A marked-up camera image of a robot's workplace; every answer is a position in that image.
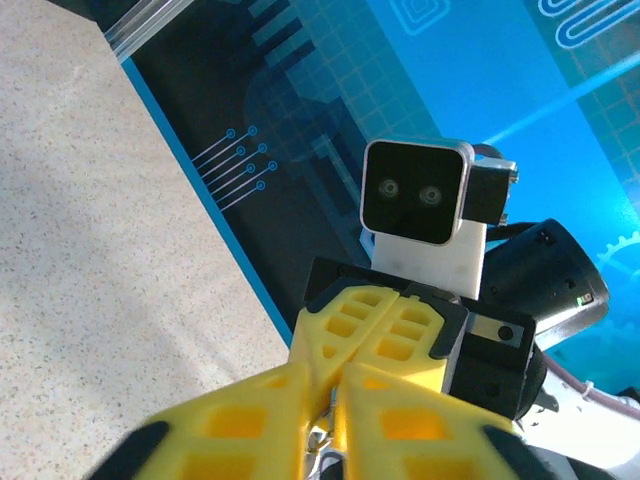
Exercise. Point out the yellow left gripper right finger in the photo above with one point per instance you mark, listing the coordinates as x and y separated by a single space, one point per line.
415 440

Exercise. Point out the aluminium frame post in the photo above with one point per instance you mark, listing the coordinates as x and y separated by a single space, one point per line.
150 25

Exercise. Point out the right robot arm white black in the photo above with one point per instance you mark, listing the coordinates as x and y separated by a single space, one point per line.
590 435

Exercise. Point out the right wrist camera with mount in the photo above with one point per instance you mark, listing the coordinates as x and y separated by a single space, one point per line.
410 195

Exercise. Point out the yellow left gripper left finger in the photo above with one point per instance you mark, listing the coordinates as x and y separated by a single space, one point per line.
225 440

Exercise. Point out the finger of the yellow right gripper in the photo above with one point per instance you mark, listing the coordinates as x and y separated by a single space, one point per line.
400 345
345 320

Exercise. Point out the blue table edge strip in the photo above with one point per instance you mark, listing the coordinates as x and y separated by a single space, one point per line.
211 200

